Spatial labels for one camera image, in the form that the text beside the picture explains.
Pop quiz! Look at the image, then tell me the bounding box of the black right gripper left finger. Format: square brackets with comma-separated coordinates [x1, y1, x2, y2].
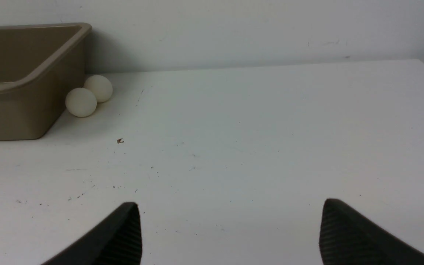
[44, 202, 142, 265]

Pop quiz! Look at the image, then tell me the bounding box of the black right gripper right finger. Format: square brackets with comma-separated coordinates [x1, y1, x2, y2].
[319, 198, 424, 265]

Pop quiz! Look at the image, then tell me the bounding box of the white table-tennis ball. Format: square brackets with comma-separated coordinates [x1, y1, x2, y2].
[65, 88, 97, 117]
[83, 74, 113, 103]

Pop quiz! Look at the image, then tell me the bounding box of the tan plastic bin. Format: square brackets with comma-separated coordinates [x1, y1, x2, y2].
[0, 22, 92, 141]

